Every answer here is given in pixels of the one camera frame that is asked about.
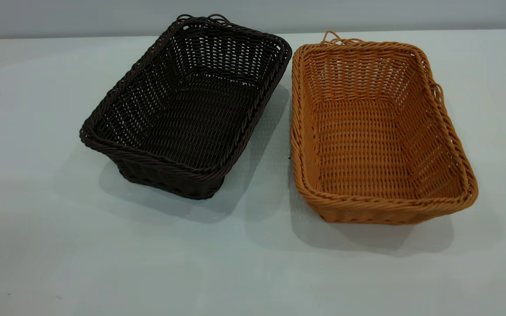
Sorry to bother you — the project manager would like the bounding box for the black woven wicker basket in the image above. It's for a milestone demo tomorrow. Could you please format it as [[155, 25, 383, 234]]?
[[80, 14, 293, 200]]

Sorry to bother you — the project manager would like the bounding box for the orange woven wicker basket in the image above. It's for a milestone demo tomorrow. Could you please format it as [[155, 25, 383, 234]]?
[[291, 31, 479, 225]]

